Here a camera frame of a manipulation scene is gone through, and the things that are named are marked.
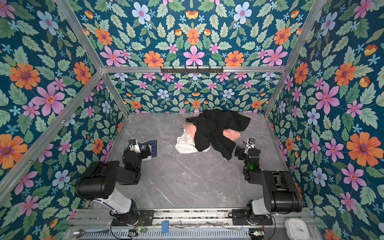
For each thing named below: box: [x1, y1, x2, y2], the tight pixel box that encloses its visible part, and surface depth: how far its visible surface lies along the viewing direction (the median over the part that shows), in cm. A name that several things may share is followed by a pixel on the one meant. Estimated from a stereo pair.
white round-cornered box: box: [284, 218, 310, 240], surface depth 69 cm
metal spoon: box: [72, 229, 110, 239], surface depth 70 cm
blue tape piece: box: [161, 220, 169, 234], surface depth 73 cm
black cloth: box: [185, 109, 251, 161], surface depth 105 cm
